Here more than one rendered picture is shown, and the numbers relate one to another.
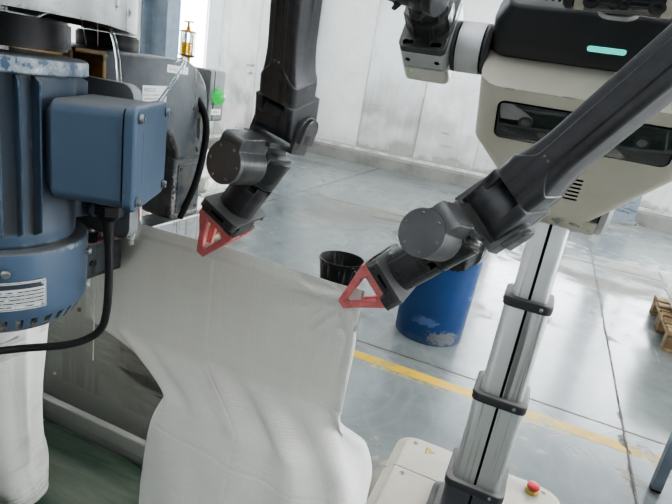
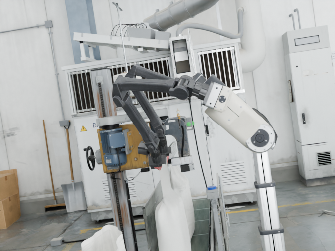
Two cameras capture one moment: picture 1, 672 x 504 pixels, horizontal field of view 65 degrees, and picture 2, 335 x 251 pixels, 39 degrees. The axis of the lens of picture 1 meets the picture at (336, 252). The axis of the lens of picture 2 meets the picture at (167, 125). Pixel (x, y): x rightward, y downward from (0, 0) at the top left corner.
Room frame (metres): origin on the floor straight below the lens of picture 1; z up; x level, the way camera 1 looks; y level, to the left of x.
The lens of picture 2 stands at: (0.08, -2.86, 1.47)
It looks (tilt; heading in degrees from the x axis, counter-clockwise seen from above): 3 degrees down; 76
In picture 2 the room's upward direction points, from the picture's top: 8 degrees counter-clockwise
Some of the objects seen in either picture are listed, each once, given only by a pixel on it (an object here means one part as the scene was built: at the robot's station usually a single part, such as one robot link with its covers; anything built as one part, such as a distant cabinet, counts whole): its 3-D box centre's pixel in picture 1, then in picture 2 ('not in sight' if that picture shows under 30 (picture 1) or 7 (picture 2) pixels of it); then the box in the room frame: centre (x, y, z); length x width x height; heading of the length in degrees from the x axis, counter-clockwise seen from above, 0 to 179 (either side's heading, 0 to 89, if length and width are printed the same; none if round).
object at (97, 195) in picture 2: not in sight; (165, 131); (1.63, 3.52, 1.05); 2.28 x 1.16 x 2.09; 160
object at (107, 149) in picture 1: (114, 161); (116, 142); (0.49, 0.22, 1.25); 0.10 x 0.08 x 0.12; 5
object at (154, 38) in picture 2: not in sight; (138, 30); (1.33, 2.94, 2.38); 1.53 x 0.53 x 0.61; 160
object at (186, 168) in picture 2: not in sight; (187, 167); (0.96, 0.31, 0.98); 0.09 x 0.05 x 0.05; 160
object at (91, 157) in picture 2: not in sight; (90, 158); (0.33, 0.61, 1.13); 0.18 x 0.11 x 0.18; 70
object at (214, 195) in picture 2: not in sight; (212, 192); (1.06, 0.14, 0.81); 0.08 x 0.08 x 0.06; 70
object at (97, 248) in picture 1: (88, 253); not in sight; (0.76, 0.38, 1.04); 0.08 x 0.06 x 0.05; 160
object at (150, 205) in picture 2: not in sight; (156, 215); (0.83, 0.97, 0.54); 1.05 x 0.02 x 0.41; 70
